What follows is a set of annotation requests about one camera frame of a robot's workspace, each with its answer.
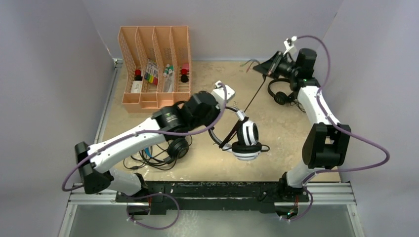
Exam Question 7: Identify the white product box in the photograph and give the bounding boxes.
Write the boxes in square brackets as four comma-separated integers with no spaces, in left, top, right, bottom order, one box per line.
[130,80,143,93]

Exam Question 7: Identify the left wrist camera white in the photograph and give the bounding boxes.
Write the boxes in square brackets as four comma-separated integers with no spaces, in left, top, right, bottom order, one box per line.
[211,80,235,105]

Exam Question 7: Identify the black cap right slot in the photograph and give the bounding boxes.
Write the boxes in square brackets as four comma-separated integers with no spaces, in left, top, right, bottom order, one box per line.
[180,75,189,83]

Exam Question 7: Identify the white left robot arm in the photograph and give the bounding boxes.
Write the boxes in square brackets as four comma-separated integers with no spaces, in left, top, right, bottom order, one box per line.
[75,87,235,202]

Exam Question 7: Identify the black cable of blue headphones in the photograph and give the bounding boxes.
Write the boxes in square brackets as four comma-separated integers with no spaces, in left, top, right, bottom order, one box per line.
[123,144,194,171]

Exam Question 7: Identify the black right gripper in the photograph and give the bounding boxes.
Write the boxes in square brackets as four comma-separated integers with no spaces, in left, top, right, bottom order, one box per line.
[254,51,300,80]

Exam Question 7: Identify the white and black headphones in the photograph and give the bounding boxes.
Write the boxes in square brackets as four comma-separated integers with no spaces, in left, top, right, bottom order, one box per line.
[209,106,262,161]

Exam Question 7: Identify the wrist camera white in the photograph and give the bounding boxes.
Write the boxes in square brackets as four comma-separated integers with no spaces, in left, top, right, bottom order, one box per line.
[211,80,235,105]
[283,36,297,55]

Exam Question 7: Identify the coloured marker set pack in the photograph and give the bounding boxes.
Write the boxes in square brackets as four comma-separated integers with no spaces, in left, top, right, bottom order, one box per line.
[143,59,159,85]

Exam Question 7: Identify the black and blue headphones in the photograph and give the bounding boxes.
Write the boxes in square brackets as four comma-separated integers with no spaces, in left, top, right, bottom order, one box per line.
[144,137,190,164]

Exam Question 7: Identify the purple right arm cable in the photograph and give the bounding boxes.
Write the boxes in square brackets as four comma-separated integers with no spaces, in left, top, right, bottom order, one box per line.
[294,35,391,223]

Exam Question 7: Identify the peach plastic file organizer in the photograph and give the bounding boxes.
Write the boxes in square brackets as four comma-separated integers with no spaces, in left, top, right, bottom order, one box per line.
[118,26,192,113]

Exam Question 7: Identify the small black on-ear headphones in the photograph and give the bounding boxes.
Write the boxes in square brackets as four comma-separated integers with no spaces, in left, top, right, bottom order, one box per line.
[267,78,296,105]

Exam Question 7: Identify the clear plastic packaged item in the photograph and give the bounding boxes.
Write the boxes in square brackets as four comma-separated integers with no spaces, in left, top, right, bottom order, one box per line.
[163,72,174,93]

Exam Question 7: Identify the black braided headphone cable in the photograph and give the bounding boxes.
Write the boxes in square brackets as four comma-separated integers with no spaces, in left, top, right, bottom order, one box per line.
[219,59,272,153]

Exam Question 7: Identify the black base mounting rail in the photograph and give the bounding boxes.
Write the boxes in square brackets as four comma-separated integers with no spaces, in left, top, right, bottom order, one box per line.
[116,180,309,216]

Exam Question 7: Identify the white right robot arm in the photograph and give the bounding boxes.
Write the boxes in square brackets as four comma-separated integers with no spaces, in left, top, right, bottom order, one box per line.
[253,48,351,201]

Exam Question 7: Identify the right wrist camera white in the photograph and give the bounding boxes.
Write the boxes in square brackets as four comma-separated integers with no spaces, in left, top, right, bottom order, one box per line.
[283,36,297,55]

